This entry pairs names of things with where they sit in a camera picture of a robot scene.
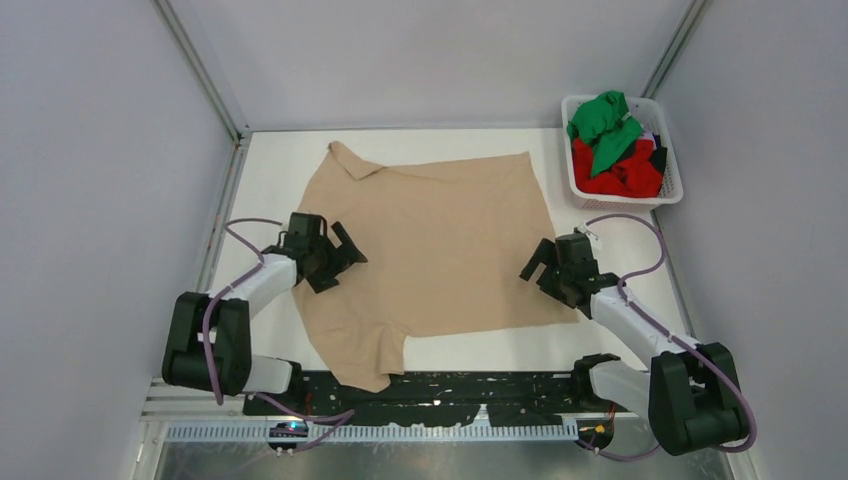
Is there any red t shirt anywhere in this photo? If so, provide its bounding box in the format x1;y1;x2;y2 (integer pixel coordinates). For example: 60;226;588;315
572;139;665;198

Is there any white slotted cable duct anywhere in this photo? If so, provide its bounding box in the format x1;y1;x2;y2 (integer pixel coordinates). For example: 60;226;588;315
164;419;578;443

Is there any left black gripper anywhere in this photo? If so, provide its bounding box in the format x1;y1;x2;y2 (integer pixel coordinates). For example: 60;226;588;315
306;223;364;294

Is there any black garment in basket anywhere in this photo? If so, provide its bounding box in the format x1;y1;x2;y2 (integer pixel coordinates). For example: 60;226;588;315
616;130;668;176

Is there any aluminium frame rail front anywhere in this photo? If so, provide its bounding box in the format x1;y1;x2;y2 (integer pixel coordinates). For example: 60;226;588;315
139;370;745;423

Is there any green t shirt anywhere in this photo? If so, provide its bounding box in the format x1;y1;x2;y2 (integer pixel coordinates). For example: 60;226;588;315
566;90;643;177

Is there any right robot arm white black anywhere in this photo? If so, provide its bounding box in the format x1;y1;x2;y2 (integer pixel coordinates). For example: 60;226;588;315
520;230;757;456

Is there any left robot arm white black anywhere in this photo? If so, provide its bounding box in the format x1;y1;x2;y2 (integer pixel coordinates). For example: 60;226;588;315
161;212;368;414

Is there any beige t shirt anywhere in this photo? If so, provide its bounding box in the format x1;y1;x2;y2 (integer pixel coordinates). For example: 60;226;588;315
292;141;577;393

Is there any white plastic laundry basket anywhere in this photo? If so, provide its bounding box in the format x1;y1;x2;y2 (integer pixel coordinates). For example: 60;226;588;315
562;95;683;213

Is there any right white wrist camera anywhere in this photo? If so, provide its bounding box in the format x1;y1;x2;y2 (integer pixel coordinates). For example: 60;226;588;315
574;224;603;252

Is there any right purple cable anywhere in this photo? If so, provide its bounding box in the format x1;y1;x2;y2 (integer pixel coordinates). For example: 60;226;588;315
574;213;759;463

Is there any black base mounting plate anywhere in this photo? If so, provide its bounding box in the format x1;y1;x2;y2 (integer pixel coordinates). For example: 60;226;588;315
272;370;624;427

